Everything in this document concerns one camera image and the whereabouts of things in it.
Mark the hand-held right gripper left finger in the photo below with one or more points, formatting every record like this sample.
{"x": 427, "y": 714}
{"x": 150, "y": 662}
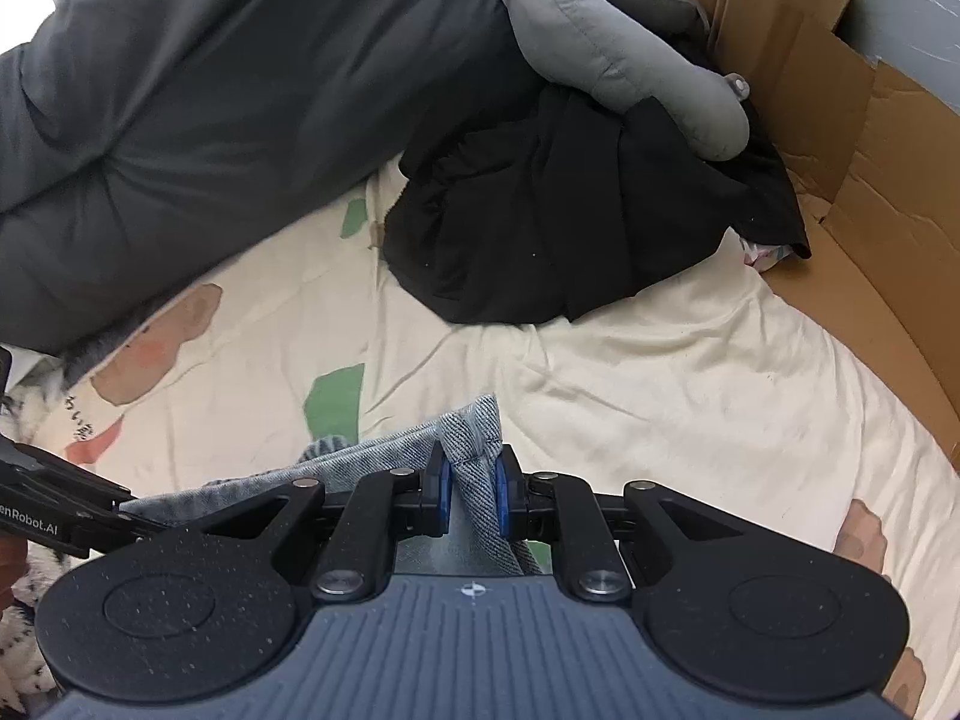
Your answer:
{"x": 444, "y": 499}

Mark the black garment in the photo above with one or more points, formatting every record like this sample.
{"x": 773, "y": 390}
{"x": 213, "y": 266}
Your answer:
{"x": 562, "y": 217}

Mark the pink patterned cloth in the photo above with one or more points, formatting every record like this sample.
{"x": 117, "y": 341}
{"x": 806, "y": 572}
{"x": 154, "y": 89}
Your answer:
{"x": 765, "y": 253}

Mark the blue jeans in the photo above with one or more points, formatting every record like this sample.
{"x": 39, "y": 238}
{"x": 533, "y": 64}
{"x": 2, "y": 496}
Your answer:
{"x": 465, "y": 450}

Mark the folded cardboard sheet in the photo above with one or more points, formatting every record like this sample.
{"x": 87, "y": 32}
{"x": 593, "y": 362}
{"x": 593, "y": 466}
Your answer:
{"x": 862, "y": 202}

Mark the cream printed bedsheet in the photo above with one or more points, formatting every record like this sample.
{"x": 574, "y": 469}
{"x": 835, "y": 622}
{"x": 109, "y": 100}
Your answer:
{"x": 675, "y": 390}

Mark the grey neck pillow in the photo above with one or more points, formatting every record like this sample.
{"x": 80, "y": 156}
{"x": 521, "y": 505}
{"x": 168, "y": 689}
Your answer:
{"x": 600, "y": 37}

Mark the grey plastic-wrapped cabinet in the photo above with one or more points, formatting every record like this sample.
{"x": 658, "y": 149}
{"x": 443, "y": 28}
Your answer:
{"x": 907, "y": 7}

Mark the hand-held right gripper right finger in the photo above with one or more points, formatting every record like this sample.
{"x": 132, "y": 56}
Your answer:
{"x": 501, "y": 499}

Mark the dark grey duvet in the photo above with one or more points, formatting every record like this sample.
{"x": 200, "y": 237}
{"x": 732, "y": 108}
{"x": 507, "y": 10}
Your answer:
{"x": 187, "y": 105}

